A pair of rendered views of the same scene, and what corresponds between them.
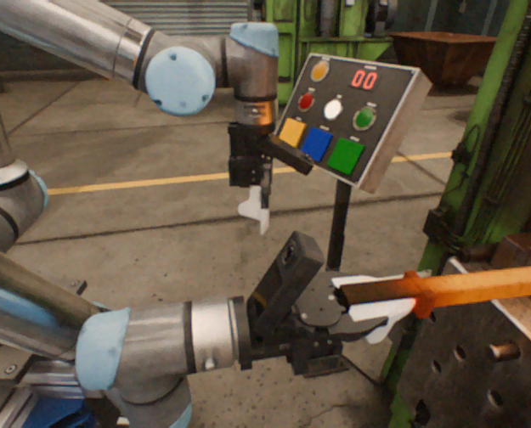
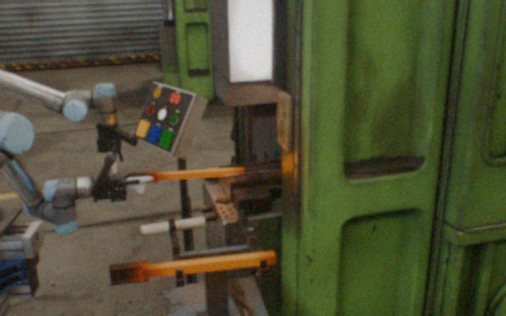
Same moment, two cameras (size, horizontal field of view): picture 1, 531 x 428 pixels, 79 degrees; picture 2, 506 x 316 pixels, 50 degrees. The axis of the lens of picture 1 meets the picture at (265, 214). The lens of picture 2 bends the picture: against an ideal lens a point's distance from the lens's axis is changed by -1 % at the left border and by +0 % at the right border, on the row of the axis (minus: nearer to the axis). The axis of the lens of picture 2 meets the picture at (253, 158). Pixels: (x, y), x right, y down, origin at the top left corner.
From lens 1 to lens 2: 1.63 m
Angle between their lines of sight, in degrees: 13
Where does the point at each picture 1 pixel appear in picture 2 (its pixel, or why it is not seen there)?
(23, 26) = (27, 97)
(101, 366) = (51, 189)
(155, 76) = (66, 110)
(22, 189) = not seen: outside the picture
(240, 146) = (102, 133)
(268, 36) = (109, 90)
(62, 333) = (34, 191)
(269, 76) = (111, 104)
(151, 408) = (64, 209)
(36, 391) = (0, 255)
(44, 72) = not seen: outside the picture
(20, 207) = not seen: outside the picture
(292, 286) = (106, 167)
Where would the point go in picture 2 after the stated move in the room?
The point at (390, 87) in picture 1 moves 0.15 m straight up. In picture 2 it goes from (184, 103) to (182, 68)
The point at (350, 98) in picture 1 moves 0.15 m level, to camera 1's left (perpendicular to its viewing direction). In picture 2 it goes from (170, 108) to (135, 109)
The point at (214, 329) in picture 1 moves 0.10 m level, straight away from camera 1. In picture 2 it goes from (83, 181) to (83, 171)
